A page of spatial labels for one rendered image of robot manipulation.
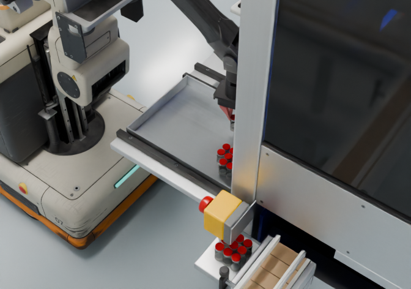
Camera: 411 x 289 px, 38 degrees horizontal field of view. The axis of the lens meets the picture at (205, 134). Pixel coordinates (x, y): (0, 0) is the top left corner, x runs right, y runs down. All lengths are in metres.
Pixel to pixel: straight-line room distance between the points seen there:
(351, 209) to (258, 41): 0.36
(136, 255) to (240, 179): 1.21
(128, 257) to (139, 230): 0.13
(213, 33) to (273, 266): 0.52
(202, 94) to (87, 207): 0.76
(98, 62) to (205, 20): 0.73
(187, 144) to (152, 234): 0.94
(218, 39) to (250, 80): 0.29
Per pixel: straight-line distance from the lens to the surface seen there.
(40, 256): 2.49
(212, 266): 1.37
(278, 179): 1.19
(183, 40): 3.32
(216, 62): 1.82
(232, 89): 1.45
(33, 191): 2.35
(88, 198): 2.26
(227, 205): 1.27
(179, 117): 1.65
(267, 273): 1.31
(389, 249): 1.17
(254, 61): 1.03
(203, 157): 1.55
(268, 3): 0.94
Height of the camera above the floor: 2.06
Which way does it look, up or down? 48 degrees down
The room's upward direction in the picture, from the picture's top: straight up
